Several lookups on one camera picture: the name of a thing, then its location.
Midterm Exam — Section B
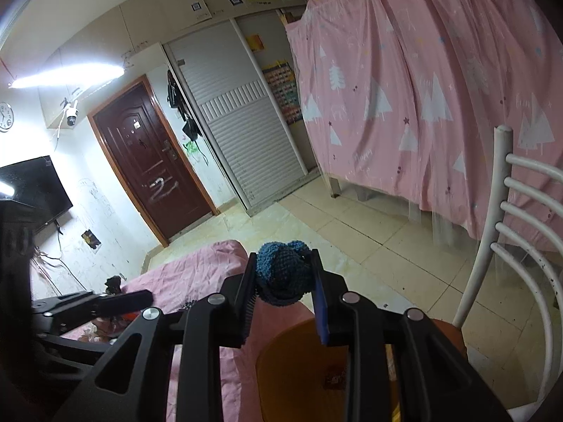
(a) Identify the black flat television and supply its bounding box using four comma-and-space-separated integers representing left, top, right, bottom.
0, 155, 74, 235

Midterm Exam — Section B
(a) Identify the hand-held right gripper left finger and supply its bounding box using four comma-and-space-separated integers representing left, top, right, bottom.
55, 252, 258, 422

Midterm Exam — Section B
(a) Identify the dangling wall cable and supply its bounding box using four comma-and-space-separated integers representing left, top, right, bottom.
33, 223, 82, 296

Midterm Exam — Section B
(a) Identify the grey sliding wardrobe door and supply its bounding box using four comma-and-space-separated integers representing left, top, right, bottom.
164, 20, 309, 217

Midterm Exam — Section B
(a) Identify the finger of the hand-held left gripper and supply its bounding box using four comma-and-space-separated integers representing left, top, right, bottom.
37, 333, 116, 362
33, 290, 154, 324

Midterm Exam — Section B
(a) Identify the white security camera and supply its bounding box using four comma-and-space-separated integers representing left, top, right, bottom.
63, 99, 80, 129

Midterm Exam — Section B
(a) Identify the pink bedsheet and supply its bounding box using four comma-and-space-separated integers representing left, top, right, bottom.
57, 239, 318, 422

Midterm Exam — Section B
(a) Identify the white metal chair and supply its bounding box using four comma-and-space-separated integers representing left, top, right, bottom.
422, 125, 563, 422

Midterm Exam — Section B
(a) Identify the blue knitted sock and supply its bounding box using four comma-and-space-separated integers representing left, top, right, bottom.
255, 239, 316, 306

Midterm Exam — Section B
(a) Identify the colourful grid wall chart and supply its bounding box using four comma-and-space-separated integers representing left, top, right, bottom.
262, 59, 302, 126

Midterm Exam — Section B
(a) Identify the fluorescent tube light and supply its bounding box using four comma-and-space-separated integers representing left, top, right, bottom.
8, 63, 127, 89

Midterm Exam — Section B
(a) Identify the orange plastic bin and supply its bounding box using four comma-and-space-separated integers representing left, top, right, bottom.
255, 319, 405, 422

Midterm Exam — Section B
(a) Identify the dark red door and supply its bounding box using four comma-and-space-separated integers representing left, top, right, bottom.
87, 75, 221, 248

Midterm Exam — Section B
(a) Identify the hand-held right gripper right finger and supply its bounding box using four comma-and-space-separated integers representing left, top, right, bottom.
310, 250, 513, 422

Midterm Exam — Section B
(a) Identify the pink tree-print curtain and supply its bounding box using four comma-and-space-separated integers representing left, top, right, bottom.
284, 0, 563, 253

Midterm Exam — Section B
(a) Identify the white sheer bed netting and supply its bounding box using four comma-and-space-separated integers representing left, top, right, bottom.
407, 196, 557, 284

